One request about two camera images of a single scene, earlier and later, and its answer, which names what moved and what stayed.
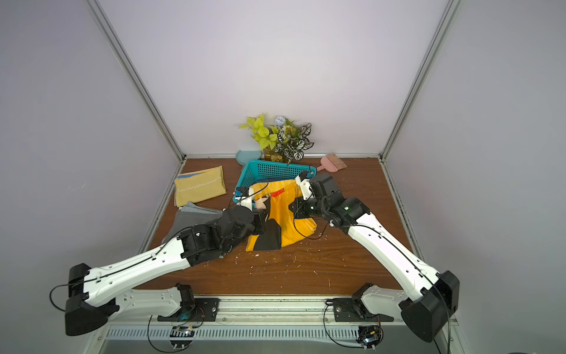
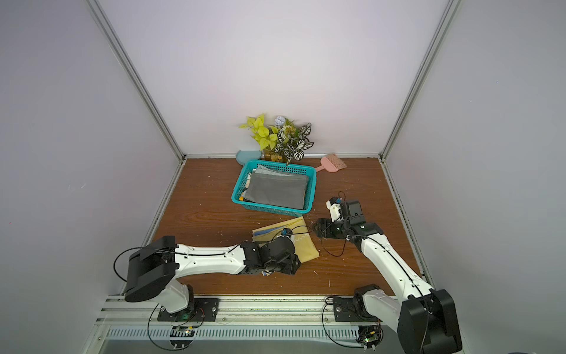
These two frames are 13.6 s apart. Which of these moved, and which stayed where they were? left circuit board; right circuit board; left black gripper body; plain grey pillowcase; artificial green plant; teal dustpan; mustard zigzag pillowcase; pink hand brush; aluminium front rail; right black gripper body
Moved: right black gripper body; plain grey pillowcase; left black gripper body; mustard zigzag pillowcase
Stayed: teal dustpan; pink hand brush; aluminium front rail; right circuit board; artificial green plant; left circuit board
